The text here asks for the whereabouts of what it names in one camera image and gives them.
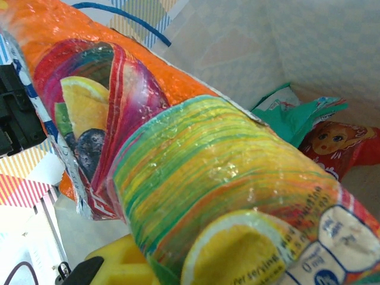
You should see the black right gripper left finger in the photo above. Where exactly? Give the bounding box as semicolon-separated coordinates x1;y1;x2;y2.
0;63;48;157

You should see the orange fruit candy bag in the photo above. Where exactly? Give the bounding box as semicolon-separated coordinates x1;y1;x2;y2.
0;0;380;285

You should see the red candy snack bag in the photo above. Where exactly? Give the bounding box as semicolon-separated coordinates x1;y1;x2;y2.
298;120;380;182

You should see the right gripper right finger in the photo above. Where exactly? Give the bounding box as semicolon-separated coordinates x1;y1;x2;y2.
55;234;163;285

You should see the small teal snack bag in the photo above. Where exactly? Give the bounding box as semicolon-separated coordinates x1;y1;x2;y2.
251;82;349;149

